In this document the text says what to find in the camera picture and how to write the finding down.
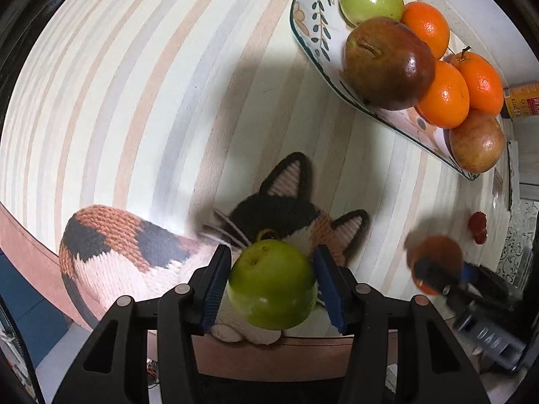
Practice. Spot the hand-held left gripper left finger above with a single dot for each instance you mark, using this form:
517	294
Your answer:
214	290

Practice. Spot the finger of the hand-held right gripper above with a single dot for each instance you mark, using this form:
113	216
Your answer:
431	275
469	272

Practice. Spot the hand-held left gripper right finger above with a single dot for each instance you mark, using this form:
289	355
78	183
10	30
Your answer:
330	290

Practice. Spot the orange-red round fruit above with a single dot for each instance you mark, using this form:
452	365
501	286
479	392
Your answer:
438	250

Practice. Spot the green apple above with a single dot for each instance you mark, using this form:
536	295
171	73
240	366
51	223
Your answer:
271	286
370	0

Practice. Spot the red-brown pear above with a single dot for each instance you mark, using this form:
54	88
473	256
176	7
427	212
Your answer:
476	143

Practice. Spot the large orange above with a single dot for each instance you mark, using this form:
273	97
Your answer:
444	96

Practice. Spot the orange with stem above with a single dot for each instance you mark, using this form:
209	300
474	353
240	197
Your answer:
482	84

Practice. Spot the small orange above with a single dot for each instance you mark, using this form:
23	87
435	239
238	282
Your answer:
427	27

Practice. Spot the oval floral ceramic plate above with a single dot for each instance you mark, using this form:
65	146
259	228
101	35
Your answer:
320	21

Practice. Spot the cherry tomato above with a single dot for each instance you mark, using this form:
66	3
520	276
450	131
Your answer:
478	221
480	236

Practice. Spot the calico cat plush toy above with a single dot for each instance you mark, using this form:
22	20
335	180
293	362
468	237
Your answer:
126	244

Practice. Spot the yellow can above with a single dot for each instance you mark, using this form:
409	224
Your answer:
522	101

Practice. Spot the striped tablecloth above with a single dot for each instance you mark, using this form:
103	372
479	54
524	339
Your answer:
147	92

